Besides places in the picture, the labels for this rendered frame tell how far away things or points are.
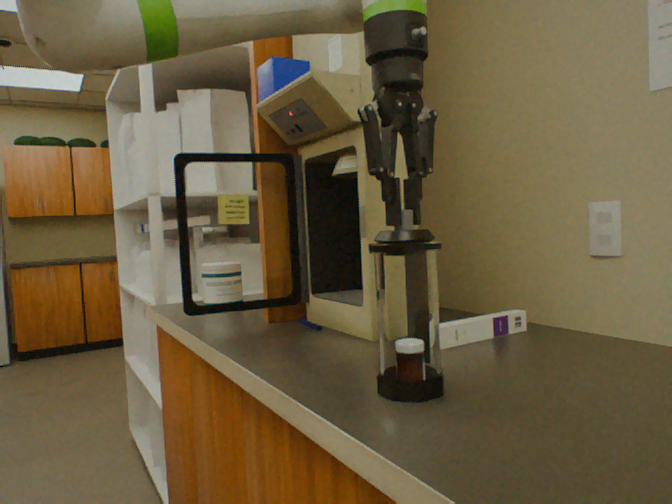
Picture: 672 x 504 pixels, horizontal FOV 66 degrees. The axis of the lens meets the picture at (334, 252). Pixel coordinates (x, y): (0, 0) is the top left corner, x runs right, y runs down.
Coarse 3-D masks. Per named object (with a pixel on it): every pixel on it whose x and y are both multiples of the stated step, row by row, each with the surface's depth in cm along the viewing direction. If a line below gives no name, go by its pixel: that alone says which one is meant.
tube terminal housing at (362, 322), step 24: (312, 48) 126; (360, 48) 108; (336, 72) 117; (360, 72) 109; (312, 144) 129; (336, 144) 119; (360, 144) 110; (360, 168) 111; (360, 192) 112; (384, 216) 112; (312, 312) 136; (336, 312) 125; (360, 312) 115; (360, 336) 116
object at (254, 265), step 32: (192, 192) 126; (224, 192) 129; (256, 192) 132; (192, 224) 126; (224, 224) 129; (256, 224) 132; (288, 224) 135; (192, 256) 126; (224, 256) 129; (256, 256) 132; (288, 256) 135; (192, 288) 126; (224, 288) 129; (256, 288) 132; (288, 288) 136
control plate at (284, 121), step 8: (296, 104) 116; (304, 104) 114; (280, 112) 124; (288, 112) 121; (296, 112) 119; (304, 112) 117; (312, 112) 114; (280, 120) 127; (288, 120) 124; (296, 120) 122; (304, 120) 119; (320, 120) 115; (280, 128) 130; (288, 128) 128; (296, 128) 125; (304, 128) 123; (312, 128) 120; (320, 128) 118; (288, 136) 131; (296, 136) 128; (304, 136) 126
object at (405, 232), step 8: (408, 216) 75; (408, 224) 75; (384, 232) 75; (392, 232) 74; (400, 232) 73; (408, 232) 73; (416, 232) 73; (424, 232) 74; (376, 240) 75; (384, 240) 74; (392, 240) 73; (400, 240) 73; (408, 240) 72; (416, 240) 73; (424, 240) 74
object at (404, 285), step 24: (432, 240) 79; (384, 264) 74; (408, 264) 72; (432, 264) 74; (384, 288) 74; (408, 288) 73; (432, 288) 74; (384, 312) 75; (408, 312) 73; (432, 312) 74; (384, 336) 75; (408, 336) 73; (432, 336) 74; (384, 360) 75; (408, 360) 73; (432, 360) 74
